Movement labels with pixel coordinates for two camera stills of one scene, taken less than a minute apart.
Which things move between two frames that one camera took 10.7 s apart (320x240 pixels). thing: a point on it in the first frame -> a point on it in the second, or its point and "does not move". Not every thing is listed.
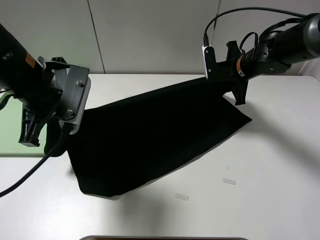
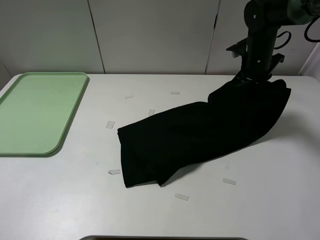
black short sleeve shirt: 121,142 -> 154,150
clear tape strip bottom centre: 184,197 does not move
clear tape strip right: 227,180 does not move
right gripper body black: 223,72 -> 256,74
